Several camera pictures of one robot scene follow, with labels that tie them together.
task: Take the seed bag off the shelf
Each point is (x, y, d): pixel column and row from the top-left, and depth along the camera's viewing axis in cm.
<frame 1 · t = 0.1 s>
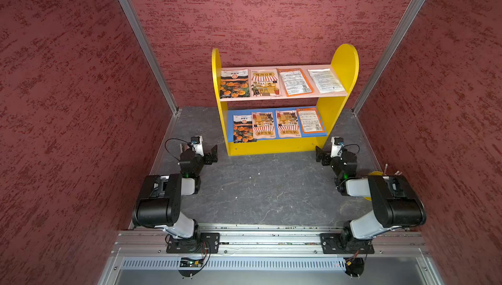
left hand: (208, 148, 94), fingers open
right hand: (325, 147, 94), fingers open
yellow shelf unit: (269, 108, 102), point 17 cm above the table
marigold seed bag lower shelf: (243, 129, 95), point 15 cm above the table
sunflower seed bag lower left: (263, 125, 96), point 15 cm above the table
sunflower seed bag lower right: (287, 123, 97), point 16 cm above the table
orange seed bag lower shelf: (310, 120, 99), point 15 cm above the table

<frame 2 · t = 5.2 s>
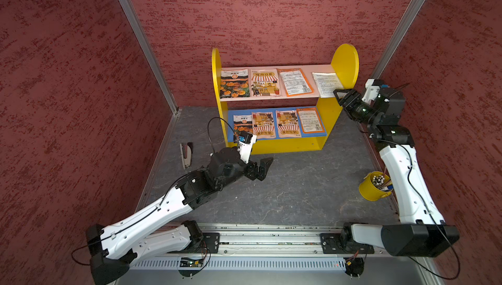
left hand: (259, 158, 67), fingers open
right hand: (334, 98, 70), fingers open
stapler: (186, 149, 105), on the table
the other named things where they were.

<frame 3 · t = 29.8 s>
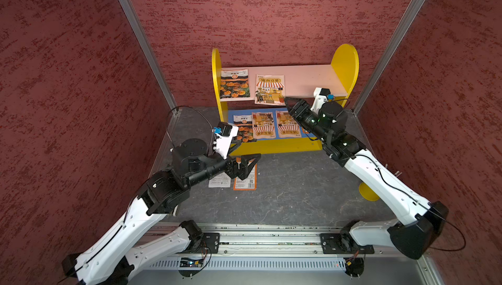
left hand: (247, 154, 58), fingers open
right hand: (283, 106, 68), fingers open
orange bordered seed bag top: (249, 182, 92), on the table
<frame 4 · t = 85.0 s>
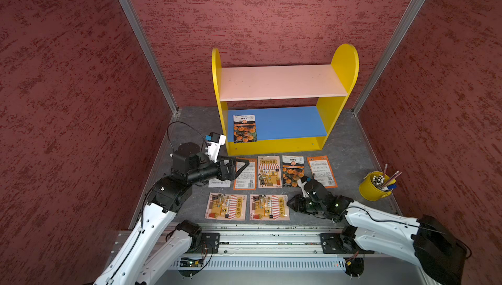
left hand: (240, 166, 65), fingers open
right hand: (289, 209, 82), fingers open
sunflower seed bag lower left: (268, 207, 85), on the table
sunflower seed bag lower right: (224, 206, 85), on the table
sunflower shop seed bag top: (269, 172, 96), on the table
marigold seed bag top shelf: (293, 168, 97), on the table
